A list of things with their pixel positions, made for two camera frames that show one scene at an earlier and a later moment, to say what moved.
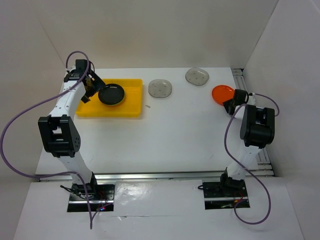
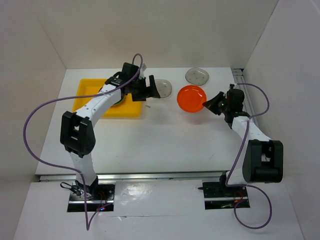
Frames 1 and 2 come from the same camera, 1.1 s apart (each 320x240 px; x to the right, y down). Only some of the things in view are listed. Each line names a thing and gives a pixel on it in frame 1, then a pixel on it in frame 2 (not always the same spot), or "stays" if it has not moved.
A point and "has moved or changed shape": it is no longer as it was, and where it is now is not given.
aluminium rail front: x=270 y=174 stays
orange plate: x=221 y=93 has moved or changed shape
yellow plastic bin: x=131 y=106 stays
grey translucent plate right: x=197 y=76 stays
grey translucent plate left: x=160 y=88 stays
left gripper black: x=97 y=85 -> x=147 y=91
